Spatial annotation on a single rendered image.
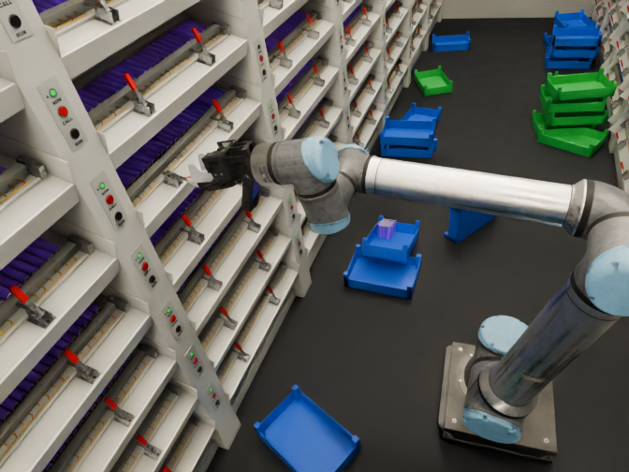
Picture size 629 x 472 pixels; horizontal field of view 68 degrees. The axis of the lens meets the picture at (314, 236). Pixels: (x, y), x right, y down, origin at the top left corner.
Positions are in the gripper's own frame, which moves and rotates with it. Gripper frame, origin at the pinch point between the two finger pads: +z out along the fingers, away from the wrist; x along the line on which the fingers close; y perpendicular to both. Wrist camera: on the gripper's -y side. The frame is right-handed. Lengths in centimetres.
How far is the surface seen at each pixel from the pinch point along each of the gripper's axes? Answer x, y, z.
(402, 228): -96, -97, -8
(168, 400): 30, -53, 22
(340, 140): -114, -55, 19
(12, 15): 20.6, 43.6, -5.2
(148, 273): 20.7, -11.3, 6.6
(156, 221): 11.5, -3.3, 5.7
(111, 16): 1.0, 37.4, -3.2
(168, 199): 5.5, -1.4, 5.5
